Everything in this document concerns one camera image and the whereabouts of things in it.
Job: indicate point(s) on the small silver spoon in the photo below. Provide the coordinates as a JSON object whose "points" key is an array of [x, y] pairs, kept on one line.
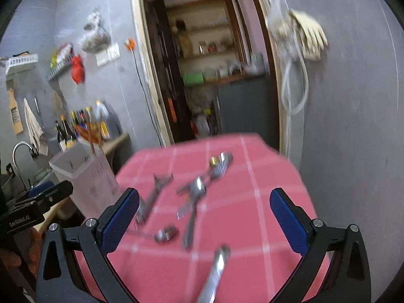
{"points": [[165, 235]]}

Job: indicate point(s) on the orange wall hook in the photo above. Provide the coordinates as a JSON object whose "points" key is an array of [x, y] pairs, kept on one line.
{"points": [[130, 43]]}

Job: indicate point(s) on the pink checked tablecloth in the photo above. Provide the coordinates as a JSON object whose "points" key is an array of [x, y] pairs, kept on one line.
{"points": [[240, 202]]}

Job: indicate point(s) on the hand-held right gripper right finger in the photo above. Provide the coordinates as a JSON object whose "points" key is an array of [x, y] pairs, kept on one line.
{"points": [[290, 221]]}

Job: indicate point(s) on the gold spoon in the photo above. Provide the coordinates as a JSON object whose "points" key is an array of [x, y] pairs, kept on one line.
{"points": [[215, 162]]}

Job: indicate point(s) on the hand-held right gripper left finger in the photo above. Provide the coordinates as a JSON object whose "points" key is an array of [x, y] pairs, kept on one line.
{"points": [[121, 221]]}

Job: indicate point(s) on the green box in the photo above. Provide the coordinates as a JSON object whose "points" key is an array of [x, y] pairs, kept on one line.
{"points": [[192, 79]]}

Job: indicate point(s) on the large silver spoon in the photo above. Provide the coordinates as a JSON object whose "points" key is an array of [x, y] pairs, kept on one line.
{"points": [[196, 187]]}

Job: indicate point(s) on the metal faucet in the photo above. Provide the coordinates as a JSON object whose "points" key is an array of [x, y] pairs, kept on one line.
{"points": [[19, 146]]}

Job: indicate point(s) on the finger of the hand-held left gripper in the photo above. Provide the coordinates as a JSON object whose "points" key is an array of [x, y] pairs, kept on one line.
{"points": [[58, 191], [42, 187]]}

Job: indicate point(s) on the wooden shelf unit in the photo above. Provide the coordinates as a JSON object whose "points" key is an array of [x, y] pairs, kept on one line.
{"points": [[205, 25]]}

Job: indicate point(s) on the wooden door frame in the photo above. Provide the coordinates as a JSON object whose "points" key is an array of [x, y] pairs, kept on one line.
{"points": [[148, 69]]}

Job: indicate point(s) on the orange tag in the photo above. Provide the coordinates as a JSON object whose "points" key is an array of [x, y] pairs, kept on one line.
{"points": [[172, 110]]}

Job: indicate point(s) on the white hanging towel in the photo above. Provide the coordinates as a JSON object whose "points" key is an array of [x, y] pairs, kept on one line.
{"points": [[34, 126]]}

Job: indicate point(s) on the red plastic bag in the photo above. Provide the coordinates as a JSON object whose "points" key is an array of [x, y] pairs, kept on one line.
{"points": [[77, 69]]}

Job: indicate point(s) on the grey cabinet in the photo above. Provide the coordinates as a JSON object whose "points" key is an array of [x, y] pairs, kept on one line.
{"points": [[246, 110]]}

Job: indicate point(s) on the translucent white plastic container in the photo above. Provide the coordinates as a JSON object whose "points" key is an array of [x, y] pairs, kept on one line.
{"points": [[91, 176]]}

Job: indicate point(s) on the dark wooden cabinet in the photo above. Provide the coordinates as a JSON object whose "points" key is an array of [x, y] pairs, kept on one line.
{"points": [[167, 63]]}

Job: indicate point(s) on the silver wrench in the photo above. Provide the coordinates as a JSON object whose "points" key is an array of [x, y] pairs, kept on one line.
{"points": [[151, 197]]}

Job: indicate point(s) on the white plastic bag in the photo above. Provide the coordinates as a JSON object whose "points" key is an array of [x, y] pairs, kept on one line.
{"points": [[202, 125]]}

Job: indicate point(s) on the silver knife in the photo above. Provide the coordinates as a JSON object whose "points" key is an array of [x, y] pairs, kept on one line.
{"points": [[216, 271]]}

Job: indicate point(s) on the white wall outlet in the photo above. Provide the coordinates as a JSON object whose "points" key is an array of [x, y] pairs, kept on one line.
{"points": [[109, 55]]}

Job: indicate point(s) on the clear bag of dried goods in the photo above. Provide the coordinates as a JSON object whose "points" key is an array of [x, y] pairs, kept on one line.
{"points": [[93, 34]]}

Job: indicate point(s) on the clear plastic bag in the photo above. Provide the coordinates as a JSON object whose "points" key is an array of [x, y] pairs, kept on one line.
{"points": [[277, 22]]}

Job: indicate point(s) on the white wall rack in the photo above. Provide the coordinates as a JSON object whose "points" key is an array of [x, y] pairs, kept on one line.
{"points": [[22, 61]]}

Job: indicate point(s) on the person's left hand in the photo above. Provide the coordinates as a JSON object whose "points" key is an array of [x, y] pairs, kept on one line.
{"points": [[35, 243]]}

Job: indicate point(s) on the wall rack with snack packets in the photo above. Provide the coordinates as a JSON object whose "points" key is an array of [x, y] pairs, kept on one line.
{"points": [[60, 66]]}

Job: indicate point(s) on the cream work gloves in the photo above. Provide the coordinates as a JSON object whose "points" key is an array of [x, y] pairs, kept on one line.
{"points": [[311, 34]]}

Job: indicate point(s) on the clear oil jug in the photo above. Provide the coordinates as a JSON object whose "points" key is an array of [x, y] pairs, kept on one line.
{"points": [[101, 118]]}

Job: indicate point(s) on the wooden cutting board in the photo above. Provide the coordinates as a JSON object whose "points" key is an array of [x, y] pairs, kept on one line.
{"points": [[15, 110]]}

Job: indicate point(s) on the silver fork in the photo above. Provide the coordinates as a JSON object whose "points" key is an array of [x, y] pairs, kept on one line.
{"points": [[186, 210]]}

